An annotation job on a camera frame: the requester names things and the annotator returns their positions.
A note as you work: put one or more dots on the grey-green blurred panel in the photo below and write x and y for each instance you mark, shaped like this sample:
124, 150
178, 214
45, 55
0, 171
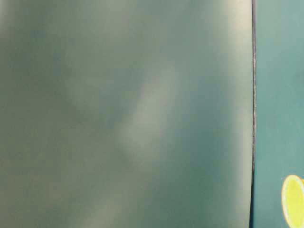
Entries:
125, 113

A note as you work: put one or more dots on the yellow-green round cup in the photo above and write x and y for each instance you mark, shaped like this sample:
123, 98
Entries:
293, 201

